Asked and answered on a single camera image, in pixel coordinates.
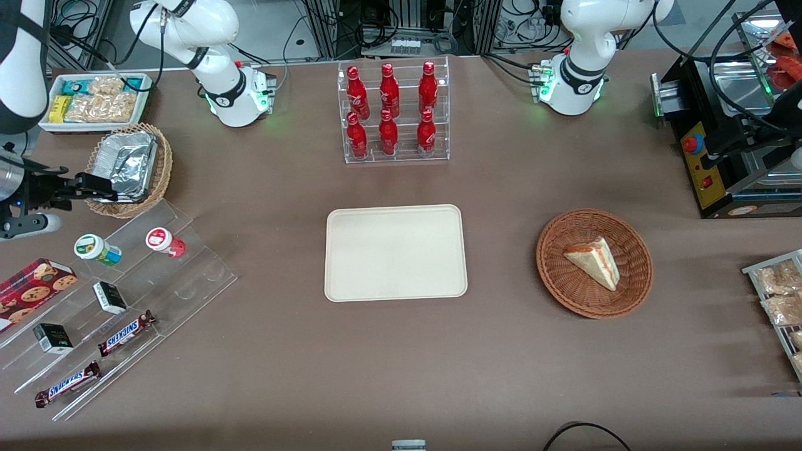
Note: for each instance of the beige cracker bag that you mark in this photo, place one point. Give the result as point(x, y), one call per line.
point(106, 84)
point(100, 108)

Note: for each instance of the teal snack pack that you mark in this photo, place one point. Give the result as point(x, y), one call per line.
point(76, 86)

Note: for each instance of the small black box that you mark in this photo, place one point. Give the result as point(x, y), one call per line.
point(53, 338)
point(110, 298)

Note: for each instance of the tray of packaged pastries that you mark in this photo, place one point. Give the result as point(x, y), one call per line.
point(752, 270)

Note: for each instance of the round brown wicker basket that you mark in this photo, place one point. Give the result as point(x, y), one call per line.
point(564, 282)

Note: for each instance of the white power strip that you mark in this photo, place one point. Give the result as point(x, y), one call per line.
point(406, 45)

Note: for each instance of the black sealing machine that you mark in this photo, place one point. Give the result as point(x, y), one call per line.
point(702, 163)

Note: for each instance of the Snickers chocolate bar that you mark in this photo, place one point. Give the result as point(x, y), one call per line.
point(67, 383)
point(125, 333)

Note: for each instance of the clear bag of snacks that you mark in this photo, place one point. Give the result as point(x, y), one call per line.
point(777, 279)
point(783, 310)

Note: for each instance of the light wicker basket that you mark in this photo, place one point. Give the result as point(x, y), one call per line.
point(164, 163)

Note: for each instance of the red cookie box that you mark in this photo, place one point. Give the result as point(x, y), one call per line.
point(34, 289)

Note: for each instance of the silver foil tray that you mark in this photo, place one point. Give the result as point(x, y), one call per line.
point(128, 160)

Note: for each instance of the red packaged food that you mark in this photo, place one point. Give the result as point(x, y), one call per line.
point(786, 69)

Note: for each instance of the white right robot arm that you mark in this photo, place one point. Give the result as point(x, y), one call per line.
point(222, 94)

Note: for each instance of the wrapped sandwich wedge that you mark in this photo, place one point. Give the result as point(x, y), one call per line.
point(595, 262)

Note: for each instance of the yellow snack pack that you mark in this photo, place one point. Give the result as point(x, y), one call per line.
point(59, 108)

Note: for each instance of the red gum bottle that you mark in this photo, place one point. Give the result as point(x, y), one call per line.
point(161, 240)

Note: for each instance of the clear acrylic stepped display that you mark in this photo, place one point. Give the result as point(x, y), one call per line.
point(182, 288)

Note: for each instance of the white plastic snack bin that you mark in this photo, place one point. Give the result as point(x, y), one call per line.
point(145, 100)

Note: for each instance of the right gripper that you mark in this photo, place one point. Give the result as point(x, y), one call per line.
point(42, 190)

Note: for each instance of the clear acrylic bottle rack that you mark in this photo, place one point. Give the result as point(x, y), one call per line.
point(404, 153)

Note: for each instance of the cream plastic tray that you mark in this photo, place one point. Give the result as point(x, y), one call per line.
point(396, 253)

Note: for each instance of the small grey device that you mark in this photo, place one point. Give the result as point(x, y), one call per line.
point(408, 446)

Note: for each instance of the red cola bottle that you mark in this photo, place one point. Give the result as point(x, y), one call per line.
point(357, 139)
point(389, 93)
point(357, 94)
point(426, 134)
point(428, 91)
point(388, 136)

